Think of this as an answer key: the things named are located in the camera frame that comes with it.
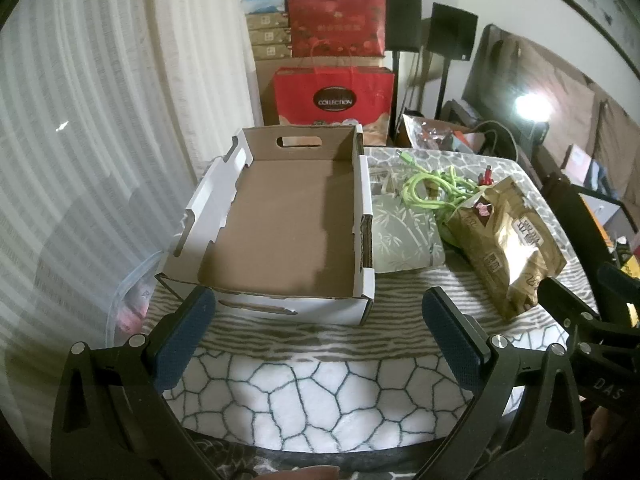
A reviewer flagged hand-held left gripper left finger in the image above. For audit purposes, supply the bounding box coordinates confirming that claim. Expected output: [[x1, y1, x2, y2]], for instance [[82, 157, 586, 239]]
[[50, 286, 236, 480]]

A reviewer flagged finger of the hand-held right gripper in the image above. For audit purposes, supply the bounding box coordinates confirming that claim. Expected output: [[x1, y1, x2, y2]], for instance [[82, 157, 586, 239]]
[[537, 276, 601, 331], [597, 260, 640, 333]]

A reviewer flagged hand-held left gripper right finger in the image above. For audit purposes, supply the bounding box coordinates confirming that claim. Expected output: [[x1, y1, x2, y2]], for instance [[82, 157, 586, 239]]
[[421, 286, 586, 480]]

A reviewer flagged brown snack bag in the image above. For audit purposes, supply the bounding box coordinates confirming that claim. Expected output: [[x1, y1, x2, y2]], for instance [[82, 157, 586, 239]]
[[442, 176, 568, 322]]

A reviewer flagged cardboard tray box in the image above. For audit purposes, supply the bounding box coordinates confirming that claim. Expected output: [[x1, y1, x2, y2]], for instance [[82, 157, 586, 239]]
[[155, 124, 376, 328]]

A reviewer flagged green braided cable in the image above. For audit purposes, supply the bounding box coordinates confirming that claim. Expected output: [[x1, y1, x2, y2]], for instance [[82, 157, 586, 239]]
[[397, 152, 493, 226]]

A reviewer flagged person's left hand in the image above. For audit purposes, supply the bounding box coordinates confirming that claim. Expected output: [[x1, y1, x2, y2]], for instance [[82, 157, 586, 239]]
[[277, 465, 343, 480]]

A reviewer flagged clear plastic storage bin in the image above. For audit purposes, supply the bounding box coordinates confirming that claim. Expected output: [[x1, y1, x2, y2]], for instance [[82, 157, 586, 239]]
[[107, 252, 166, 346]]

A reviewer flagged small clear plastic packet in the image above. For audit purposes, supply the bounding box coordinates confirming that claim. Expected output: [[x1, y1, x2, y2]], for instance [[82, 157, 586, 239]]
[[367, 166, 401, 196]]

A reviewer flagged bright lamp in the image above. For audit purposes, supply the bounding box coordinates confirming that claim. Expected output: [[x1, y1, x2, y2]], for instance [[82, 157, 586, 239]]
[[512, 92, 551, 123]]

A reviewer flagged silver foil bag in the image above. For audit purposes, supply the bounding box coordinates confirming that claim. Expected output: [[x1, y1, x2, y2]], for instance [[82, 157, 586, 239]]
[[402, 112, 473, 151]]

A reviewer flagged black television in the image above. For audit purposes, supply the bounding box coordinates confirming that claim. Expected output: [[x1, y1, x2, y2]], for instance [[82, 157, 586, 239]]
[[461, 24, 640, 181]]

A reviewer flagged white curtain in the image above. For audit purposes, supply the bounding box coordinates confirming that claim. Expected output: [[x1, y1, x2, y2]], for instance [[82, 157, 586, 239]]
[[0, 0, 261, 361]]

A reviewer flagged brown patterned flat box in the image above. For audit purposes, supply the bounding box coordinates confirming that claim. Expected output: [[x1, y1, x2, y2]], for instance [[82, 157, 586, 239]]
[[250, 44, 293, 61], [246, 12, 291, 31], [247, 28, 292, 47]]

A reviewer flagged red floral gift bag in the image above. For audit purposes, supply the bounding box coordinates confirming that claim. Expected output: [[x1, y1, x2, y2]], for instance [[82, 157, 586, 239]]
[[286, 0, 388, 58]]

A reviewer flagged blue white tissue box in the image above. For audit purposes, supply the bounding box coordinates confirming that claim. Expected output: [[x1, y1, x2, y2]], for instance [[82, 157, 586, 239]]
[[241, 0, 288, 15]]

